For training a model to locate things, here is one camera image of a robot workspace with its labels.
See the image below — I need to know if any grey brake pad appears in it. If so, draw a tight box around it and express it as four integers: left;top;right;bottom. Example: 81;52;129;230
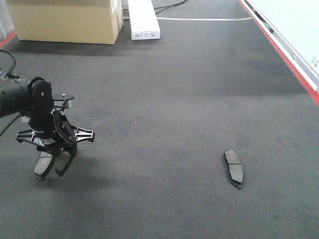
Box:
54;151;74;177
223;149;244;189
34;152;55;181

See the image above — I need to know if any black conveyor belt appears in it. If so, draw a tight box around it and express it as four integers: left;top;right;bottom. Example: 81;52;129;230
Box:
0;0;319;239

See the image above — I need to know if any red conveyor frame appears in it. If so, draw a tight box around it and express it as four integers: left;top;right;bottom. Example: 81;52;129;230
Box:
6;0;319;102

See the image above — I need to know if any cardboard box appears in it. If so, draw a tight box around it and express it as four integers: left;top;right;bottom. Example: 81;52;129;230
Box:
5;0;123;44

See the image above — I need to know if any long white box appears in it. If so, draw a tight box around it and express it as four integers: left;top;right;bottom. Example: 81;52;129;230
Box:
128;0;161;40

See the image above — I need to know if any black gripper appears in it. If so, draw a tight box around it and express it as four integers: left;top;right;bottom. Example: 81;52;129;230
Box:
16;94;95;157

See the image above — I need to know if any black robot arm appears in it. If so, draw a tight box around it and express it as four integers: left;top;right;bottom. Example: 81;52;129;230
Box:
0;62;95;157

